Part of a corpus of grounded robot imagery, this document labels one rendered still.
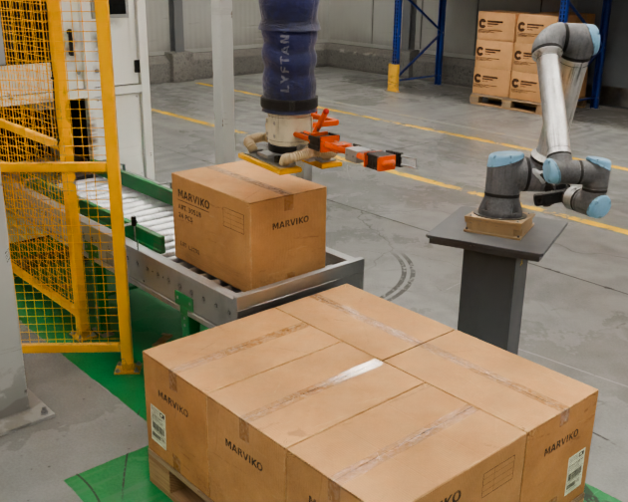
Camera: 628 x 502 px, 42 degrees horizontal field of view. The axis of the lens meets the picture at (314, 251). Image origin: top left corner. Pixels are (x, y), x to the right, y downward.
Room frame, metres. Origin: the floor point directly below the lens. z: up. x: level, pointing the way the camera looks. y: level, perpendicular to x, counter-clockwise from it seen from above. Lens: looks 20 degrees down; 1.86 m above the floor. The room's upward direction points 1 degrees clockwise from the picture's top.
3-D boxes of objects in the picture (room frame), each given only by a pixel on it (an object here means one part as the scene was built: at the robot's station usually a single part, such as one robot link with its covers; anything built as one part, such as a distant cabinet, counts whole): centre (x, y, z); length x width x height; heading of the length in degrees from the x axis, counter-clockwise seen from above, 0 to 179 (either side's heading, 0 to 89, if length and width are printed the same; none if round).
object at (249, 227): (3.43, 0.29, 0.75); 0.60 x 0.40 x 0.40; 40
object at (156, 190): (4.48, 0.86, 0.60); 1.60 x 0.10 x 0.09; 42
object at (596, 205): (2.91, -1.02, 1.01); 0.12 x 0.09 x 0.10; 25
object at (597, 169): (2.90, -1.02, 1.13); 0.12 x 0.09 x 0.12; 94
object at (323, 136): (3.01, -0.03, 1.21); 0.10 x 0.08 x 0.06; 123
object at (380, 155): (2.71, -0.22, 1.21); 0.08 x 0.07 x 0.05; 33
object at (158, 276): (3.82, 1.07, 0.50); 2.31 x 0.05 x 0.19; 42
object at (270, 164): (3.17, 0.18, 1.10); 0.34 x 0.10 x 0.05; 33
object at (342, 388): (2.47, -0.17, 0.34); 1.20 x 1.00 x 0.40; 42
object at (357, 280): (3.16, 0.05, 0.48); 0.70 x 0.03 x 0.15; 132
